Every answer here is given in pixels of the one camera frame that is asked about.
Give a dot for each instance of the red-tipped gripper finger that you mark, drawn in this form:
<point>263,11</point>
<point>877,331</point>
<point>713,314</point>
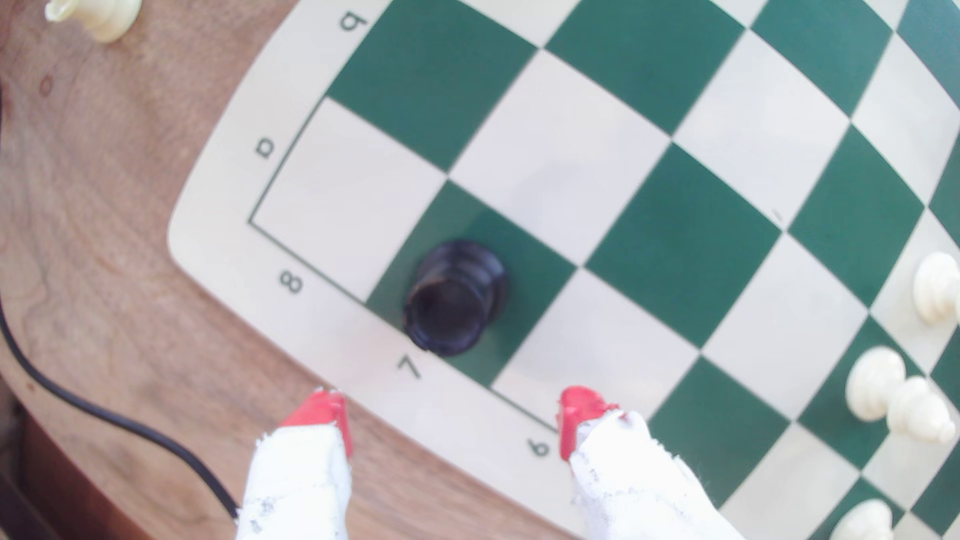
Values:
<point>637,487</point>
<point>300,487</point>

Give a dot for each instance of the black chess rook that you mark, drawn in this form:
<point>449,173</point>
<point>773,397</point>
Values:
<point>454,300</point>

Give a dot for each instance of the white chess queen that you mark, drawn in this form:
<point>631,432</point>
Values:
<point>862,523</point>

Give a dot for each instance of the white chess bishop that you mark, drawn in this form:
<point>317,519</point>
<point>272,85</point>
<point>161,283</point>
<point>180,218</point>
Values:
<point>937,289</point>
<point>874,382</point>

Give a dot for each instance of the white chess piece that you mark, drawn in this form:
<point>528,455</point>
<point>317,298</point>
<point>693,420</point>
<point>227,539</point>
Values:
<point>105,16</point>

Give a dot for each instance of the green and white chessboard mat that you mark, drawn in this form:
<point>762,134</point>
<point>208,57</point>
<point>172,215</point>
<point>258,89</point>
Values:
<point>570,150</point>

